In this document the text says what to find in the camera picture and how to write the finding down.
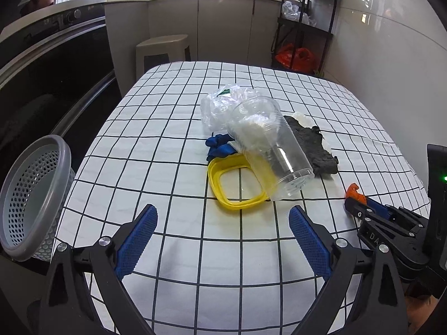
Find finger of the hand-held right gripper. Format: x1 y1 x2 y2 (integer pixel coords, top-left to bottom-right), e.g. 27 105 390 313
366 198 397 219
344 183 372 224

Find yellow plastic lid frame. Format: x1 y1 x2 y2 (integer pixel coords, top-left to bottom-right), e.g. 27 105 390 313
208 154 280 210

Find clear plastic bags on rack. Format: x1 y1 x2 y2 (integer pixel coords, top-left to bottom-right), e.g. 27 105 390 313
281 1 317 27

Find white paper napkin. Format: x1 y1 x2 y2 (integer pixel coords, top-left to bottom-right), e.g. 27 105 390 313
291 112 315 128

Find dark grey rag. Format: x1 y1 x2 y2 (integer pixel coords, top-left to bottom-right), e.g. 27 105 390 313
283 114 340 179

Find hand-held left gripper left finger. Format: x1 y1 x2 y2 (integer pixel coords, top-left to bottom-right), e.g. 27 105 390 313
39 203 158 335

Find black metal shelf rack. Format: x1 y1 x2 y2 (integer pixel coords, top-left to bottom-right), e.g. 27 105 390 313
270 0 341 77

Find black built-in appliance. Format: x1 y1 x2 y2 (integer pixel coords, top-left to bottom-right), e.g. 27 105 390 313
0 5 122 185

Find clear plastic cup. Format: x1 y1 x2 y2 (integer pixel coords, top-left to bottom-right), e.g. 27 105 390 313
227 96 315 202

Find beige plastic stool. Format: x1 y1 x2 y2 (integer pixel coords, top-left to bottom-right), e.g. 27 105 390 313
135 34 191 82

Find red plastic bag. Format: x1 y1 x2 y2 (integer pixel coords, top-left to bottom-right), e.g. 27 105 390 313
275 44 317 75

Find white black-checked tablecloth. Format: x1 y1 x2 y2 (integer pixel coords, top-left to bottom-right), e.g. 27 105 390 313
56 61 432 335

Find blue rubber glove scrap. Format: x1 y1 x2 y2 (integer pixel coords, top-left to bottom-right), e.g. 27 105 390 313
205 133 242 163

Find white tissue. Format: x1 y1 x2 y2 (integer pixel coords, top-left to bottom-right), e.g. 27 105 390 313
237 114 278 149

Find clear plastic bag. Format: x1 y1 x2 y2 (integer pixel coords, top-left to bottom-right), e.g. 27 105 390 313
200 84 261 137

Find grey perforated plastic basket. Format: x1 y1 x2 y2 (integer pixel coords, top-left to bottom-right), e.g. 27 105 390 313
0 134 75 262

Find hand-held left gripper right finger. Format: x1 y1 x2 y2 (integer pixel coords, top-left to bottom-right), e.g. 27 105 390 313
288 205 409 335

